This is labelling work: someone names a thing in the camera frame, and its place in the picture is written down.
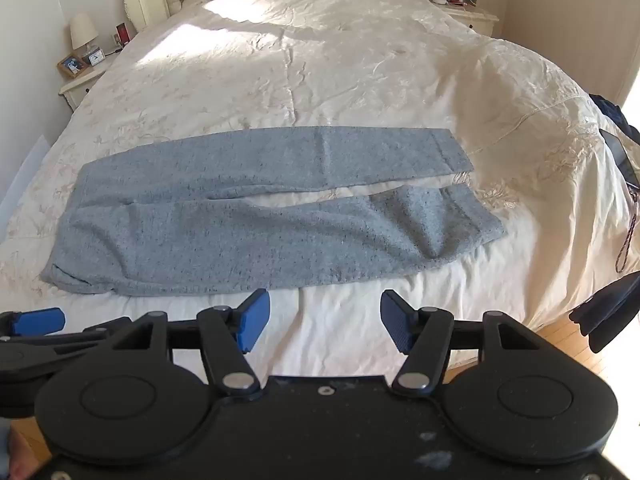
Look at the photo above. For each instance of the red photo frame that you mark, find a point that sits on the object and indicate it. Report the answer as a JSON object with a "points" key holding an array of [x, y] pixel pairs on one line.
{"points": [[122, 33]]}

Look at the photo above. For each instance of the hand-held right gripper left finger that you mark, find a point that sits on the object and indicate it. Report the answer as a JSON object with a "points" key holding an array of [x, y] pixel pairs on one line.
{"points": [[254, 322]]}

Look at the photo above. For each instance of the dark hanging garment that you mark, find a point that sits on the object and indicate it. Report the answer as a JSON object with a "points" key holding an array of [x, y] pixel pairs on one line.
{"points": [[607, 315]]}

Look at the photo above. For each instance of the small silver clock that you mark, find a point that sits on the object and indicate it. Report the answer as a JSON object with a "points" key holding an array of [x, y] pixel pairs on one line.
{"points": [[94, 56]]}

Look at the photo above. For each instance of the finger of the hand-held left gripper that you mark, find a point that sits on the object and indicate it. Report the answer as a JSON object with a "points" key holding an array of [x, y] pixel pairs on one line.
{"points": [[37, 321]]}

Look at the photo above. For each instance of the grey knit pants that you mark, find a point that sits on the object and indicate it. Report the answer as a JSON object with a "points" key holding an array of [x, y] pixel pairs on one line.
{"points": [[200, 240]]}

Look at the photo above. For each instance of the wooden photo frame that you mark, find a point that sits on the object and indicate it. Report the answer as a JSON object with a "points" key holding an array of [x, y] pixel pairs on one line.
{"points": [[71, 65]]}

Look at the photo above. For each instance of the cream nightstand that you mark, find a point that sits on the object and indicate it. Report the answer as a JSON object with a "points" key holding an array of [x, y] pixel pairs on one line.
{"points": [[472, 17], [80, 84]]}

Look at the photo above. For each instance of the black tablet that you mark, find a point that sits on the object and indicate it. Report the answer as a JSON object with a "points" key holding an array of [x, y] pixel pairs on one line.
{"points": [[620, 157]]}

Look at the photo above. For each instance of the white table lamp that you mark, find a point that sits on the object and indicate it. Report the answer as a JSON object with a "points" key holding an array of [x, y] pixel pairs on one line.
{"points": [[83, 30]]}

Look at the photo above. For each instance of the dark blue clothes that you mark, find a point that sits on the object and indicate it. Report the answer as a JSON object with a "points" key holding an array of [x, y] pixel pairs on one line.
{"points": [[617, 112]]}

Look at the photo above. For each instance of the cream embroidered bedspread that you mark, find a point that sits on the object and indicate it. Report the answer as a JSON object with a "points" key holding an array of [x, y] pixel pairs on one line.
{"points": [[325, 60]]}

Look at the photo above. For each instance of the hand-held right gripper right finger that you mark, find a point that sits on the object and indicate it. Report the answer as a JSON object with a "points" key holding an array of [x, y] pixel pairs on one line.
{"points": [[396, 322]]}

